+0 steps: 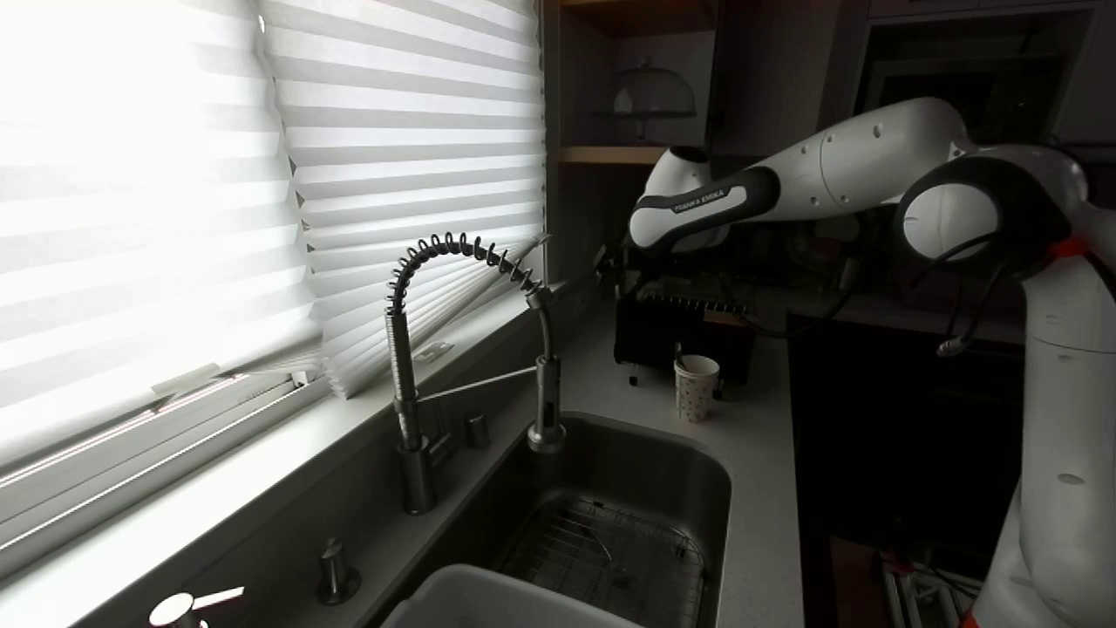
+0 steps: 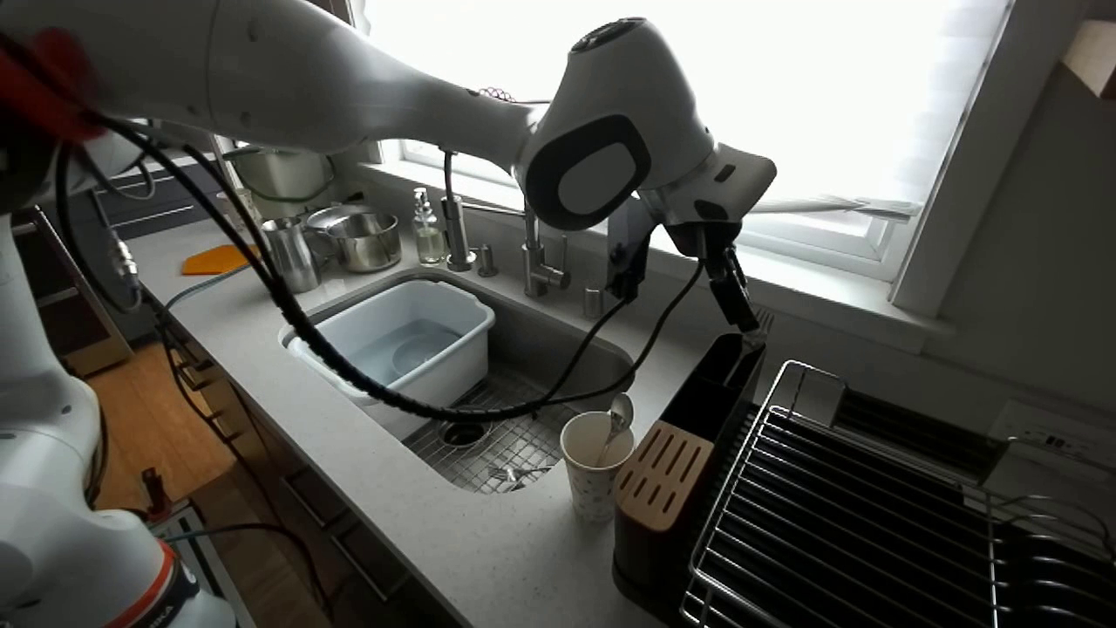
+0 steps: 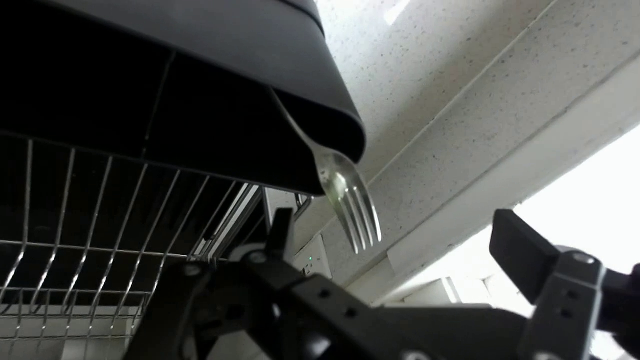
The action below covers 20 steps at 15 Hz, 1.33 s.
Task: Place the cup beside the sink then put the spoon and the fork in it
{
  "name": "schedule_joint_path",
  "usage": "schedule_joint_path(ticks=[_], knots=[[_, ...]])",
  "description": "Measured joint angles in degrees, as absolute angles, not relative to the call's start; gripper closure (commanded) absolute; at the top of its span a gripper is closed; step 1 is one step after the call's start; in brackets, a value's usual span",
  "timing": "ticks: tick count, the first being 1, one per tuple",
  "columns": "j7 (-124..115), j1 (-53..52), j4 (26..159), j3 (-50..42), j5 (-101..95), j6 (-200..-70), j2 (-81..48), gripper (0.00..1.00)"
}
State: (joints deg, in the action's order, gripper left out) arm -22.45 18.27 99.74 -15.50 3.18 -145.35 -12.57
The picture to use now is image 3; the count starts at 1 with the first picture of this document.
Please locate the silver metal fork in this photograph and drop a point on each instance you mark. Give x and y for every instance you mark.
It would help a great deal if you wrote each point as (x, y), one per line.
(343, 190)

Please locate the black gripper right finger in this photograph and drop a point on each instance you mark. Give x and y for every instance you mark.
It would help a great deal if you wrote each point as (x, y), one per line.
(572, 301)

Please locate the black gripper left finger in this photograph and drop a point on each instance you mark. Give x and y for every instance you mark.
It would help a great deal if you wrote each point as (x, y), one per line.
(232, 301)

